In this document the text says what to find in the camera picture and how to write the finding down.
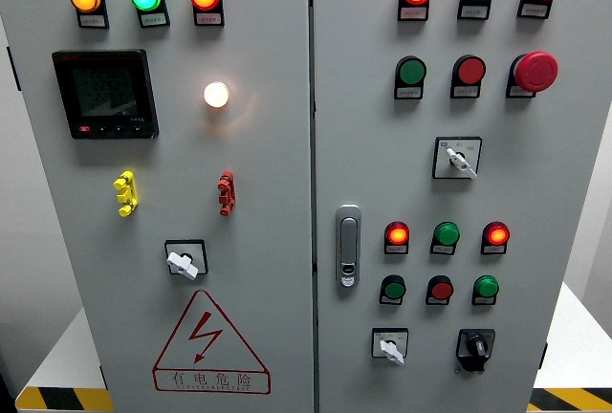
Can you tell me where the white-handled switch, blue mark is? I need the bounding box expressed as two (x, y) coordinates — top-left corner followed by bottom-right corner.
(431, 136), (483, 181)

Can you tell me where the black meter display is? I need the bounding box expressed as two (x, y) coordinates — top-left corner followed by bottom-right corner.
(51, 48), (161, 141)

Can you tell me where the small green indicator lamp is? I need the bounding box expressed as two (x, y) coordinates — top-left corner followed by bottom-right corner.
(432, 221), (461, 247)
(472, 274), (500, 299)

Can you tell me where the grey door with lock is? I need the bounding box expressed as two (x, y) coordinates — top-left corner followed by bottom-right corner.
(312, 0), (612, 413)

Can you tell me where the black knob turn switch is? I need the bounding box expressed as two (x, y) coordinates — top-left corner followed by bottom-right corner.
(454, 328), (497, 375)

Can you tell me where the small red indicator lamp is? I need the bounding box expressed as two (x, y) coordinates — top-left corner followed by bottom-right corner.
(384, 220), (411, 247)
(482, 220), (512, 247)

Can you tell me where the small green push button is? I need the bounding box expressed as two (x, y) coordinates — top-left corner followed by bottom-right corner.
(381, 273), (407, 302)

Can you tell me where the small white-handled turn switch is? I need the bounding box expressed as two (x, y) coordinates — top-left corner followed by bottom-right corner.
(370, 327), (410, 367)

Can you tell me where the white round lamp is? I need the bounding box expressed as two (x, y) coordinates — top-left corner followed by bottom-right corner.
(203, 80), (230, 109)

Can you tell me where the small red push button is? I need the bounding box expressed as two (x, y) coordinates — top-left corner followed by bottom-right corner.
(426, 274), (455, 302)

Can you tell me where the large red push button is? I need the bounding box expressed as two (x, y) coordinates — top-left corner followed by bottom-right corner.
(452, 54), (488, 86)

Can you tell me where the large red stop button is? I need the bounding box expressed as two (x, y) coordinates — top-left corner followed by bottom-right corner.
(509, 51), (559, 94)

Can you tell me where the small red handle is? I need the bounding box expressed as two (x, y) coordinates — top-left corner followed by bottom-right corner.
(217, 170), (237, 218)

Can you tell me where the silver door lock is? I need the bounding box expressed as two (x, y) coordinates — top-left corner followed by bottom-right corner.
(335, 203), (362, 289)

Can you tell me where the black yellow striped tape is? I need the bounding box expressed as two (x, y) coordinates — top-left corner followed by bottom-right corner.
(14, 386), (115, 413)
(526, 387), (612, 413)

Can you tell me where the small yellow handle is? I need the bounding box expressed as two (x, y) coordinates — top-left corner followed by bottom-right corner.
(113, 169), (140, 218)

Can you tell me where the grey door with display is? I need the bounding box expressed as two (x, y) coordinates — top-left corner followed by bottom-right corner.
(0, 0), (316, 413)

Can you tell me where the large green push button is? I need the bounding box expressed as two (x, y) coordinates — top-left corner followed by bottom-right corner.
(395, 54), (428, 87)

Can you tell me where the red warning triangle sticker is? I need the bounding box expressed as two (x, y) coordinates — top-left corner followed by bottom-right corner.
(151, 289), (273, 396)

